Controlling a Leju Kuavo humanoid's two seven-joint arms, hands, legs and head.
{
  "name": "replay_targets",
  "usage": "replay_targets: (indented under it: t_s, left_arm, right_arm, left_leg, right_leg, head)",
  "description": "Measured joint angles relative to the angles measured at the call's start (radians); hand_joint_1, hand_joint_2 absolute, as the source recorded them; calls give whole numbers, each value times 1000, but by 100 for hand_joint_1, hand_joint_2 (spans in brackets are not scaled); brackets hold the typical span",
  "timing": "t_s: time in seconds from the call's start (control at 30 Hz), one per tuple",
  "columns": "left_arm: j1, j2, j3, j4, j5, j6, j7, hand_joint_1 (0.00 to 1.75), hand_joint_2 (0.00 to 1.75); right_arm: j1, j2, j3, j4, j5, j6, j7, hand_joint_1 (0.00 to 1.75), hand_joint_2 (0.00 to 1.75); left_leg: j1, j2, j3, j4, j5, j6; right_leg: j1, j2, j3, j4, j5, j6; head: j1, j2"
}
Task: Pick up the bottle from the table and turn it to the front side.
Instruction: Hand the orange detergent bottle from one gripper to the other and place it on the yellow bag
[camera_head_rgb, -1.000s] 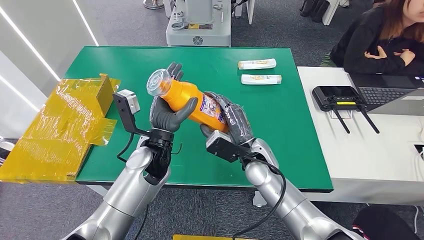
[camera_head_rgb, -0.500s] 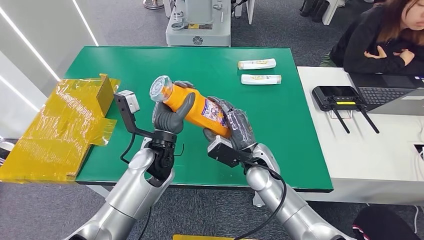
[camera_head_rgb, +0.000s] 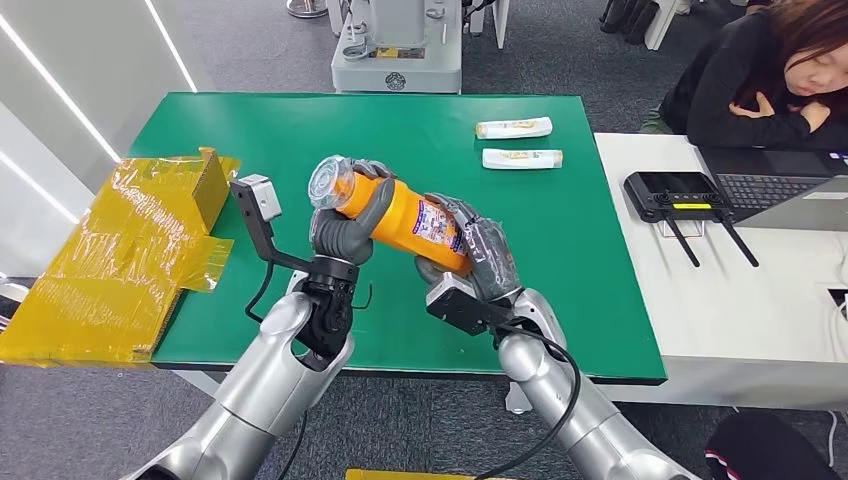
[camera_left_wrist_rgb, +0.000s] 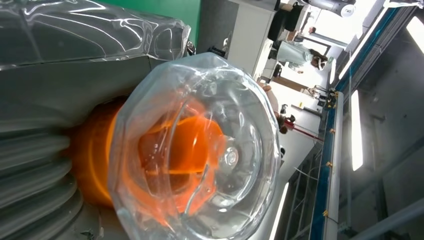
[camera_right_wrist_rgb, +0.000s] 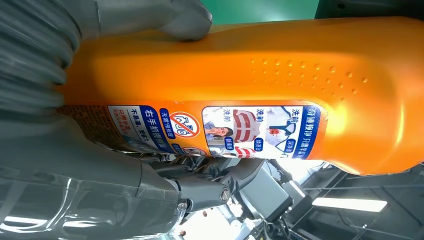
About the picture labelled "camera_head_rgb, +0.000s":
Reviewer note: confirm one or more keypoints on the yellow cardboard strip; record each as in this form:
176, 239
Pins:
411, 475

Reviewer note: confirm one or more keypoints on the person's left hand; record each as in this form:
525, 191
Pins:
752, 107

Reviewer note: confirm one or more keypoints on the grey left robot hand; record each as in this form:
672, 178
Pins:
341, 238

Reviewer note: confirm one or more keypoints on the yellow taped cardboard box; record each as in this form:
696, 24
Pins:
112, 265

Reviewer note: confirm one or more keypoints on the white table leg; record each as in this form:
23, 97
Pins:
199, 381
517, 401

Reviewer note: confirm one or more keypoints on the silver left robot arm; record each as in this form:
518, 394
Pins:
265, 391

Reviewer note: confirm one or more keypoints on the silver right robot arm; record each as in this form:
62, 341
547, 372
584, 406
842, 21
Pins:
563, 404

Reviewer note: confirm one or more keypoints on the orange bottle with clear cap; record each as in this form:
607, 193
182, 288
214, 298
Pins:
404, 222

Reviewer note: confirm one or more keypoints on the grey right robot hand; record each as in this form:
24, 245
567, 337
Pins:
490, 258

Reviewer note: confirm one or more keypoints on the grey machine base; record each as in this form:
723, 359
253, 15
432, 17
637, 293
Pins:
397, 66

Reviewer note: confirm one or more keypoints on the person's leg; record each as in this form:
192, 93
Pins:
762, 450

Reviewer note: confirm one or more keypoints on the metal chair base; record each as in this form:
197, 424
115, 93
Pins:
10, 291

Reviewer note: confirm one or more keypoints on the black remote controller with antennas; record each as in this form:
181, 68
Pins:
662, 191

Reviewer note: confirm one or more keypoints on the clear controller stand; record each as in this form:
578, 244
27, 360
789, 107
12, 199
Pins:
701, 227

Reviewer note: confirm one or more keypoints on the chrome round stand base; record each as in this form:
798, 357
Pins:
308, 9

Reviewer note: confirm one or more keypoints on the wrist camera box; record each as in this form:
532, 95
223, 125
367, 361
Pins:
457, 305
265, 199

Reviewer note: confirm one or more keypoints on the white furniture leg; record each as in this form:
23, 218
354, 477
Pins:
662, 23
501, 20

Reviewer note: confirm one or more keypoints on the person's hand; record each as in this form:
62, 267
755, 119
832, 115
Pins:
815, 118
752, 107

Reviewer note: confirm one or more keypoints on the person's right hand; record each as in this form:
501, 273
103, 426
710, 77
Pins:
815, 118

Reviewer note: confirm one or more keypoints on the person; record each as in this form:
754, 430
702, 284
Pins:
715, 86

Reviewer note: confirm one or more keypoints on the green table mat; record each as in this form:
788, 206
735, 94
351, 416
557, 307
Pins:
563, 265

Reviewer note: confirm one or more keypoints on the black bags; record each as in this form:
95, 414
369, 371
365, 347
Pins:
626, 20

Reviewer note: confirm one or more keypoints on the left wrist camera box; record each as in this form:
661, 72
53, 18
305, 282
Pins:
265, 199

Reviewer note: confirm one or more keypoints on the white desk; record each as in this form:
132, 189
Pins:
729, 318

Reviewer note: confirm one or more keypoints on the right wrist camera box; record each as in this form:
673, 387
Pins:
457, 305

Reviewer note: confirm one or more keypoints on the white tube with yellow print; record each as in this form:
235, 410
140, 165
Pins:
522, 160
513, 128

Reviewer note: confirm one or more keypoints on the grey laptop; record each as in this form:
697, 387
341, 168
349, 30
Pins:
795, 205

